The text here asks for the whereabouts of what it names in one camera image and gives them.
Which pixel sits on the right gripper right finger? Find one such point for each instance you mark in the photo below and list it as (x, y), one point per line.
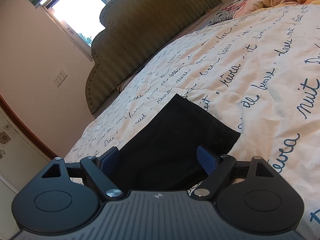
(250, 195)

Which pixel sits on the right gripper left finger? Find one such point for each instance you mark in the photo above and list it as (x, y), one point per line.
(62, 197)

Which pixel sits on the black pants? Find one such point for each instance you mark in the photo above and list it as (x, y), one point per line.
(162, 156)

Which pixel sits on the wardrobe with flower decals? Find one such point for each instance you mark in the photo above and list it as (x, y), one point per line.
(23, 155)

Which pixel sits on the white script-print bedspread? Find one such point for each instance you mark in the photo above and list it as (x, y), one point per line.
(258, 74)

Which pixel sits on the floral pillow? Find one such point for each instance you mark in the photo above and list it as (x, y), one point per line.
(228, 12)

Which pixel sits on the olive tufted headboard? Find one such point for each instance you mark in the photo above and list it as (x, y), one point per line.
(134, 31)

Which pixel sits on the white wall socket pair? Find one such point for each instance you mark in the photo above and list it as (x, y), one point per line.
(58, 80)

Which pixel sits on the window with metal frame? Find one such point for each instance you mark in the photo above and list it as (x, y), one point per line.
(79, 19)

